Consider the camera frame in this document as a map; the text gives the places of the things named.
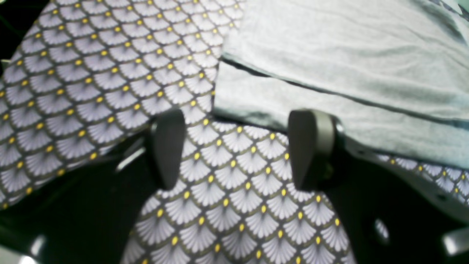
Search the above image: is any fan-patterned table cloth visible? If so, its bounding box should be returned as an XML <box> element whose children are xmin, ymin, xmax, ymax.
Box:
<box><xmin>1</xmin><ymin>0</ymin><xmax>468</xmax><ymax>264</ymax></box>

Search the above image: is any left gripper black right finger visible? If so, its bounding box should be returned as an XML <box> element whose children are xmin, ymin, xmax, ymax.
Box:
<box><xmin>288</xmin><ymin>110</ymin><xmax>468</xmax><ymax>264</ymax></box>

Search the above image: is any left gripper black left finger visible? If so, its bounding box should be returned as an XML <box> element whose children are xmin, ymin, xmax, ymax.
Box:
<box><xmin>1</xmin><ymin>110</ymin><xmax>187</xmax><ymax>264</ymax></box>

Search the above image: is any light grey T-shirt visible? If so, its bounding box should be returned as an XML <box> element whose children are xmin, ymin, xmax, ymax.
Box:
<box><xmin>213</xmin><ymin>0</ymin><xmax>469</xmax><ymax>169</ymax></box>

